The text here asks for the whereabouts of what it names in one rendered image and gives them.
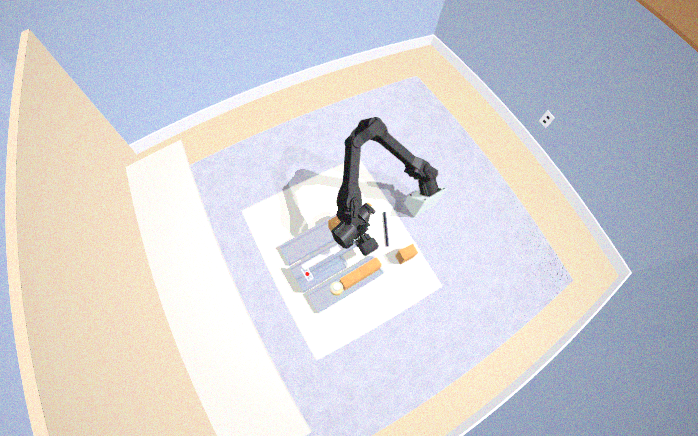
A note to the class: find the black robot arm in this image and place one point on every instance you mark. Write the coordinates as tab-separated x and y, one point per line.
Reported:
349	196

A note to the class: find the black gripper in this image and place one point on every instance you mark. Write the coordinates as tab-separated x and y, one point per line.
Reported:
365	243

